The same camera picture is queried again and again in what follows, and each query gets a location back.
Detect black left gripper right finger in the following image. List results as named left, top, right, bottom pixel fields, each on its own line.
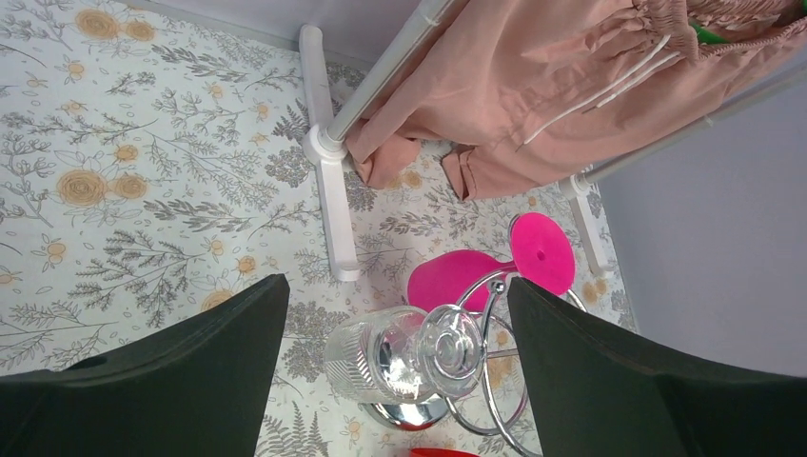
left=507, top=278, right=806, bottom=456

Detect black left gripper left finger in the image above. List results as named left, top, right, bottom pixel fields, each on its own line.
left=1, top=274, right=289, bottom=456

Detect red plastic wine glass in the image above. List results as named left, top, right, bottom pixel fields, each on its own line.
left=408, top=447, right=479, bottom=457

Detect pink plastic wine glass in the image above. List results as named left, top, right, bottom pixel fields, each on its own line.
left=406, top=212, right=576, bottom=311

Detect clear ribbed wine glass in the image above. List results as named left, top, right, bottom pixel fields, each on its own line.
left=324, top=305, right=484, bottom=404

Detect white clothes rack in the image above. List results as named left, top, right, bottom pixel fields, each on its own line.
left=298, top=1, right=805, bottom=282

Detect green clothes hanger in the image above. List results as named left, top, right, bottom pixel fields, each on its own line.
left=688, top=22, right=731, bottom=46

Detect chrome wire glass rack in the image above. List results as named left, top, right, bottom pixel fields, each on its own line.
left=362, top=268, right=591, bottom=457

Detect pink drawstring shorts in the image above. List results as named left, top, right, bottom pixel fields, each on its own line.
left=346, top=0, right=806, bottom=201

